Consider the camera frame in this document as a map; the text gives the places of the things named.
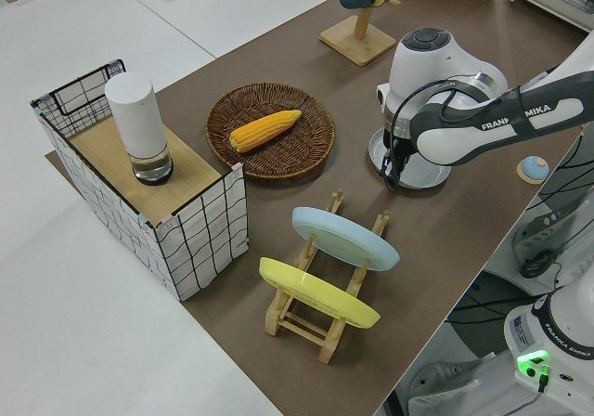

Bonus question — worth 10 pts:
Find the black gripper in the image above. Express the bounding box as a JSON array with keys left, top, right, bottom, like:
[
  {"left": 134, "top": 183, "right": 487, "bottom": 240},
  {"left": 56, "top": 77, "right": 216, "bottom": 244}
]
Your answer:
[{"left": 392, "top": 116, "right": 419, "bottom": 179}]

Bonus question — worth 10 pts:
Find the gray plate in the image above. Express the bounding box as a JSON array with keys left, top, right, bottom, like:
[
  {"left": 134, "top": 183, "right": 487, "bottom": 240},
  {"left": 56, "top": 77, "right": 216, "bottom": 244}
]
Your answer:
[{"left": 368, "top": 126, "right": 452, "bottom": 190}]

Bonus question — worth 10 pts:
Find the light blue plate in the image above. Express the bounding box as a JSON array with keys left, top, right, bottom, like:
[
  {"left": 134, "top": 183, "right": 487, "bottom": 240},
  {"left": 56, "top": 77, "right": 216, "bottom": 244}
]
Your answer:
[{"left": 291, "top": 206, "right": 402, "bottom": 274}]

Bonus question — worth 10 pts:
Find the yellow plate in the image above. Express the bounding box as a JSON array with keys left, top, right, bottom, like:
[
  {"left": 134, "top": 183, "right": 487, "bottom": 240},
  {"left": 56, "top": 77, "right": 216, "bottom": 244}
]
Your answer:
[{"left": 257, "top": 256, "right": 382, "bottom": 330}]

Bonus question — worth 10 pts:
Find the brown wicker basket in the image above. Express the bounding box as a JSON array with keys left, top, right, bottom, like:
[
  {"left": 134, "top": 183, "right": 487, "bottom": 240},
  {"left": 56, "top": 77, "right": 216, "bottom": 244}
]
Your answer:
[{"left": 204, "top": 82, "right": 337, "bottom": 183}]

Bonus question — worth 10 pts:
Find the wooden mug tree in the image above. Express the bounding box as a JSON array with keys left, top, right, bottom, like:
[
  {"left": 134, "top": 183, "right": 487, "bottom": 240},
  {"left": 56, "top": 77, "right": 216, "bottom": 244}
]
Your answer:
[{"left": 318, "top": 0, "right": 402, "bottom": 68}]

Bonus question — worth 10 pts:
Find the blue dome bell wooden base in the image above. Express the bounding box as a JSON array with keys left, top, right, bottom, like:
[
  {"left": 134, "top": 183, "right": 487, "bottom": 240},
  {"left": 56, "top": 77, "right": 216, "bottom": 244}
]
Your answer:
[{"left": 516, "top": 155, "right": 551, "bottom": 186}]

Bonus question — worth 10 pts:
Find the yellow corn cob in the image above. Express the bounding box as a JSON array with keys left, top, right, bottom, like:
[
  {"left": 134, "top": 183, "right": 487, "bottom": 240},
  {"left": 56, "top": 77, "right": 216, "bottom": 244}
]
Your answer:
[{"left": 229, "top": 109, "right": 303, "bottom": 154}]

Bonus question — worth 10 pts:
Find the gray power strip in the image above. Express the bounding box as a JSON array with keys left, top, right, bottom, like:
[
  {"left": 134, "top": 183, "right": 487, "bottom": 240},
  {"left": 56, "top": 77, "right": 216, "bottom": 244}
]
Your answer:
[{"left": 511, "top": 201, "right": 581, "bottom": 255}]

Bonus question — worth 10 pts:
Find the black power plug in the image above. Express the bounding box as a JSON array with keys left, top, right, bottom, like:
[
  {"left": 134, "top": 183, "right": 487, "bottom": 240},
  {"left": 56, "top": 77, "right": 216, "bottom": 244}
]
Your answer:
[{"left": 518, "top": 250, "right": 555, "bottom": 280}]

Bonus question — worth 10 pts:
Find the wooden dish rack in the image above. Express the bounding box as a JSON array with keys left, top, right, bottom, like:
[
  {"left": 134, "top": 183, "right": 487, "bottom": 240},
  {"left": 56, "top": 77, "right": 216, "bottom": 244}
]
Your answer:
[{"left": 264, "top": 189, "right": 392, "bottom": 366}]

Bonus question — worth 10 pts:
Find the grid patterned box wooden top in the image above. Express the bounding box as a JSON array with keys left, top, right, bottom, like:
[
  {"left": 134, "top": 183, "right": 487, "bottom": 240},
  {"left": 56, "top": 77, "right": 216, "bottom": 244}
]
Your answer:
[{"left": 30, "top": 58, "right": 252, "bottom": 303}]

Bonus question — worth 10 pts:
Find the white cylinder with clear base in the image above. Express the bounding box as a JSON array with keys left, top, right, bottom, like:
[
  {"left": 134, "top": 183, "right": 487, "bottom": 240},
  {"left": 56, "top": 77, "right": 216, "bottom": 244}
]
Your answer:
[{"left": 103, "top": 71, "right": 175, "bottom": 188}]

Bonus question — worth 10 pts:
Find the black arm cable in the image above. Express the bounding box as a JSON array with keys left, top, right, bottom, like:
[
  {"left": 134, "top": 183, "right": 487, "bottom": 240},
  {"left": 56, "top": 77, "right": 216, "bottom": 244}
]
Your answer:
[{"left": 379, "top": 78, "right": 471, "bottom": 192}]

